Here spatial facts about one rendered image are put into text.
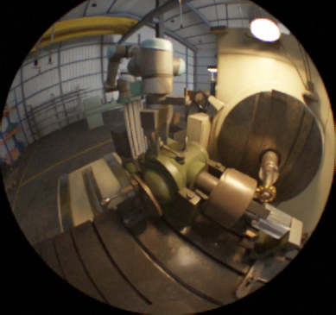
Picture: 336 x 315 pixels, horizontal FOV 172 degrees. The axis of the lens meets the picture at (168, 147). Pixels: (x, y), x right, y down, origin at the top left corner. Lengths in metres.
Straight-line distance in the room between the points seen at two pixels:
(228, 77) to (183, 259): 0.85
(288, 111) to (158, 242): 0.72
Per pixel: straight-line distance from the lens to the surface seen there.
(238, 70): 0.63
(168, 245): 0.53
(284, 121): 0.50
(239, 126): 0.53
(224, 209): 0.34
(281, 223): 0.44
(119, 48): 0.96
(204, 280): 0.55
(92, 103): 5.56
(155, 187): 0.37
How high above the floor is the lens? 1.53
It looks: 32 degrees down
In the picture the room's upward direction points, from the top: 1 degrees counter-clockwise
